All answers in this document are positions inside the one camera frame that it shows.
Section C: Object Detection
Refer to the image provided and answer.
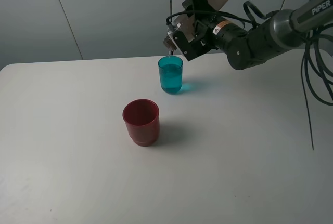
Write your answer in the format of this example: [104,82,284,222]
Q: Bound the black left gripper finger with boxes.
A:
[182,0,216,18]

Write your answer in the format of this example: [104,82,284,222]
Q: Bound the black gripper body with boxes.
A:
[191,13,224,52]

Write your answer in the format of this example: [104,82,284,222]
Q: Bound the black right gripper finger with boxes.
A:
[171,30,208,61]

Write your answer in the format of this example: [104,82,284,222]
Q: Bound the clear smoky plastic bottle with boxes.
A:
[163,0,228,60]

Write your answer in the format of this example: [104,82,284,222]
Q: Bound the teal translucent plastic cup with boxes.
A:
[158,56,183,94]

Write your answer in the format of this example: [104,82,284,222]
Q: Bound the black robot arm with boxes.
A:
[166,0,332,70]

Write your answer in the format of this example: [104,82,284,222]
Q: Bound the red plastic cup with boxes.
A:
[122,99,160,147]

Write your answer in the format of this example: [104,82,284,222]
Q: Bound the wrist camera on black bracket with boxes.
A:
[172,14,195,42]

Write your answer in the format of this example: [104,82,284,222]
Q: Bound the black camera cable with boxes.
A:
[165,0,271,31]

